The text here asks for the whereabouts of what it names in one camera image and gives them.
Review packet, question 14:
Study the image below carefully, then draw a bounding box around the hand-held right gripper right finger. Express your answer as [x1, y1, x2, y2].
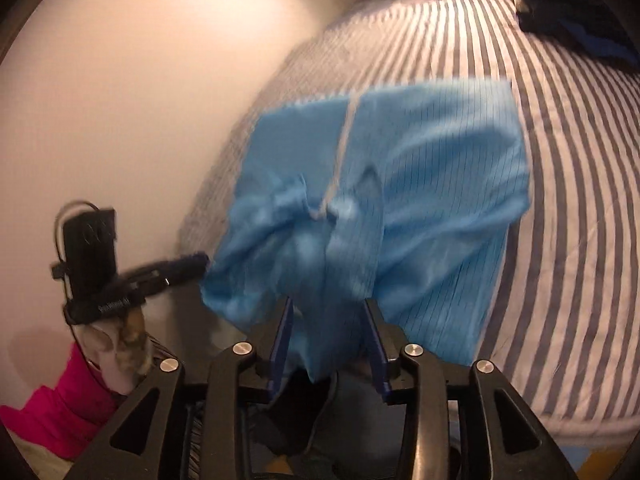
[362, 299, 581, 480]

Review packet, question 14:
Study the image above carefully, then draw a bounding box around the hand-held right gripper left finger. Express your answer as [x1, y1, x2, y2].
[75, 296, 296, 480]

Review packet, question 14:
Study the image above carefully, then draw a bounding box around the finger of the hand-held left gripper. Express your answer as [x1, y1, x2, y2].
[150, 251, 210, 286]

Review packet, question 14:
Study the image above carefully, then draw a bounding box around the light blue jacket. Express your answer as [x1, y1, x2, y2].
[199, 77, 532, 386]

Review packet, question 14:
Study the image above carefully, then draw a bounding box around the person's left hand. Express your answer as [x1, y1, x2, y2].
[82, 307, 153, 396]

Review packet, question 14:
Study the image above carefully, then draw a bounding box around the dark striped cloth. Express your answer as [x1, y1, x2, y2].
[182, 402, 208, 480]

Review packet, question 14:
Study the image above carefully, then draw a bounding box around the bed with striped sheet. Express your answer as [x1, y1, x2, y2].
[177, 0, 640, 448]

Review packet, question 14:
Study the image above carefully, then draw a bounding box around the blue cloth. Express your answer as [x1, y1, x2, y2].
[575, 25, 640, 71]

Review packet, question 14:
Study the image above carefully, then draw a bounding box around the dark navy down jacket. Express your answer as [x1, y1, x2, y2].
[512, 0, 640, 56]

